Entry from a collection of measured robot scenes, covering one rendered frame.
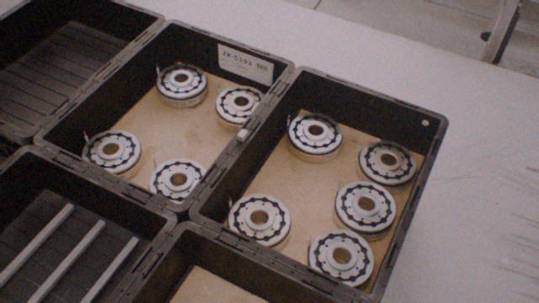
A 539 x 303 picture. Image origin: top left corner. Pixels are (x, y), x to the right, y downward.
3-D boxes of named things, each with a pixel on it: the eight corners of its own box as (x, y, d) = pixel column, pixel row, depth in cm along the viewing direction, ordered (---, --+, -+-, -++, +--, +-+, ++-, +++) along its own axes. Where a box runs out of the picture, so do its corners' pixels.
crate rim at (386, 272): (298, 71, 98) (299, 62, 96) (447, 126, 90) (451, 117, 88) (184, 225, 74) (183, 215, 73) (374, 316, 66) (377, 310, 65)
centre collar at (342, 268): (332, 238, 79) (333, 236, 79) (361, 251, 78) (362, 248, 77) (321, 263, 76) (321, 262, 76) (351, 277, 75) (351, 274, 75)
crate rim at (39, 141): (170, 26, 106) (169, 16, 104) (297, 71, 98) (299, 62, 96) (32, 151, 83) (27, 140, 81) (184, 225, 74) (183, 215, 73)
